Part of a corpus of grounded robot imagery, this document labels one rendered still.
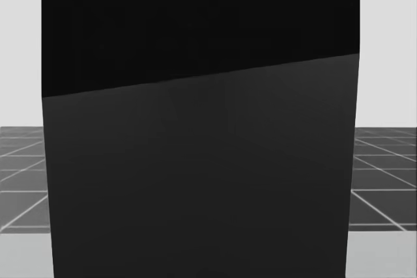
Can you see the black screen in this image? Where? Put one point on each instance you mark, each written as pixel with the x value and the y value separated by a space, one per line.
pixel 195 24

